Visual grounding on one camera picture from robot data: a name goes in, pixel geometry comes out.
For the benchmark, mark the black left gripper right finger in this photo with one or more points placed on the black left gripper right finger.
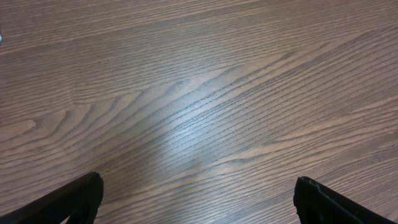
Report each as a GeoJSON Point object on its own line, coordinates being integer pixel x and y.
{"type": "Point", "coordinates": [317, 204]}

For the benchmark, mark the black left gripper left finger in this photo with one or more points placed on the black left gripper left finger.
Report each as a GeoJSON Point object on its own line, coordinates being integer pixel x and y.
{"type": "Point", "coordinates": [77, 202]}

